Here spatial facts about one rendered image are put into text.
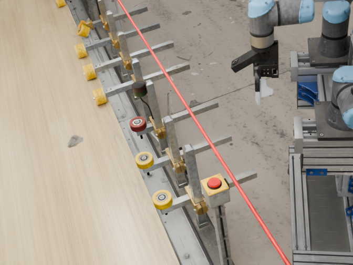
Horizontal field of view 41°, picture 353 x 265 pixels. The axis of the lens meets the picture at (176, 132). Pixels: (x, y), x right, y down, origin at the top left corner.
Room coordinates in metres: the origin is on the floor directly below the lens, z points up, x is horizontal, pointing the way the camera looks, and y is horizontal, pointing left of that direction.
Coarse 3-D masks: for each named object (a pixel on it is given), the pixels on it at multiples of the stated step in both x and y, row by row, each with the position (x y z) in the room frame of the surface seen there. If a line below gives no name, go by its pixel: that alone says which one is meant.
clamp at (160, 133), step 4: (152, 120) 1.79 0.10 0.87; (152, 124) 1.76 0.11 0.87; (156, 128) 1.72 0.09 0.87; (160, 128) 1.72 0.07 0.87; (164, 128) 1.72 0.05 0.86; (156, 132) 1.71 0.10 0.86; (160, 132) 1.69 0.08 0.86; (164, 132) 1.70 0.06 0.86; (156, 136) 1.70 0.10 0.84; (160, 136) 1.69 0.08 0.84; (164, 136) 1.70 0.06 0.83
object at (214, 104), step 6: (210, 102) 1.85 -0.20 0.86; (216, 102) 1.84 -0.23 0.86; (192, 108) 1.83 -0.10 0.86; (198, 108) 1.82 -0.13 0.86; (204, 108) 1.82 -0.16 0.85; (210, 108) 1.82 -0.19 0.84; (174, 114) 1.81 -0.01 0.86; (180, 114) 1.80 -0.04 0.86; (186, 114) 1.80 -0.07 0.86; (198, 114) 1.81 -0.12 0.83; (162, 120) 1.78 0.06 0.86; (174, 120) 1.78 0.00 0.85; (180, 120) 1.79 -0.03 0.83; (150, 126) 1.76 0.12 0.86; (138, 132) 1.74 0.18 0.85; (144, 132) 1.75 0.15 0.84
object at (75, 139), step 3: (75, 135) 1.74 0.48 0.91; (72, 138) 1.71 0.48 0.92; (75, 138) 1.72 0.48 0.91; (78, 138) 1.71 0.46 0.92; (81, 138) 1.72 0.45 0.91; (69, 141) 1.70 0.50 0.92; (72, 141) 1.70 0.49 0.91; (75, 141) 1.71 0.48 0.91; (78, 141) 1.70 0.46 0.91; (81, 141) 1.70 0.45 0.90; (69, 144) 1.69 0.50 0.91; (72, 144) 1.69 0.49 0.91; (75, 144) 1.68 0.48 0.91; (69, 147) 1.68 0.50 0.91
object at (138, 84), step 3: (138, 81) 1.75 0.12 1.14; (141, 81) 1.75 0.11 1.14; (135, 84) 1.74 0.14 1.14; (138, 84) 1.73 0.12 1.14; (141, 84) 1.73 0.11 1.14; (135, 87) 1.71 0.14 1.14; (138, 87) 1.71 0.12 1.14; (147, 93) 1.72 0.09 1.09; (147, 96) 1.72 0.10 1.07; (141, 99) 1.73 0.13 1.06; (144, 102) 1.73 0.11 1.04; (147, 105) 1.73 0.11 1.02; (150, 111) 1.73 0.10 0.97
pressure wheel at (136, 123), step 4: (132, 120) 1.77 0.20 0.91; (136, 120) 1.76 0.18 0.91; (140, 120) 1.76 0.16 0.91; (144, 120) 1.75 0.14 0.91; (132, 124) 1.75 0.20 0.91; (136, 124) 1.74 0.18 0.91; (140, 124) 1.73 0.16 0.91; (144, 124) 1.74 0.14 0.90; (132, 128) 1.73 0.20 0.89; (136, 128) 1.72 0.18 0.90; (140, 128) 1.72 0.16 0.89; (144, 128) 1.73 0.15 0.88; (140, 136) 1.76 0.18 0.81
